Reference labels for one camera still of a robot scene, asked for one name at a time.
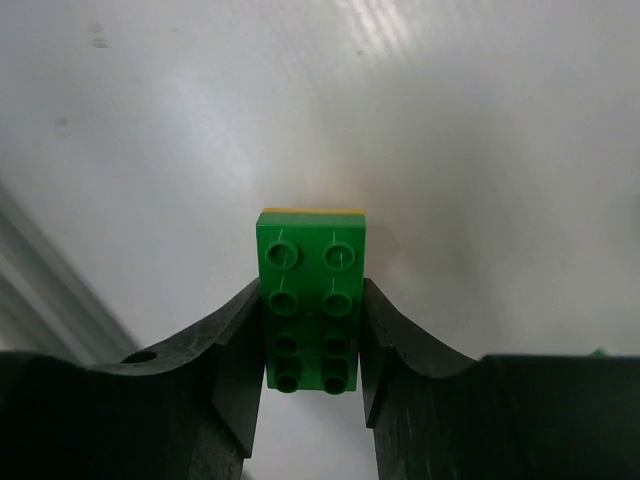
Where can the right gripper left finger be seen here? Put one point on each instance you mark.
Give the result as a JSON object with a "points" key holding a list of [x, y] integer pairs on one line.
{"points": [[184, 408]]}

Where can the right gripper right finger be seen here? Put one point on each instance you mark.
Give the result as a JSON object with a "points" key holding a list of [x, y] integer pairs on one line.
{"points": [[438, 414]]}

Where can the green lego plate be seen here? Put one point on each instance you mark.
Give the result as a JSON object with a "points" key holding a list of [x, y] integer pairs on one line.
{"points": [[311, 275]]}

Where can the green lego with number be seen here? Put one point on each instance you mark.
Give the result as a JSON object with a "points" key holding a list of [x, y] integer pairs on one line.
{"points": [[599, 352]]}

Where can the yellow lego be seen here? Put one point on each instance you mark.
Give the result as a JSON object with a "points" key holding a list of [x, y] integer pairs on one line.
{"points": [[316, 211]]}

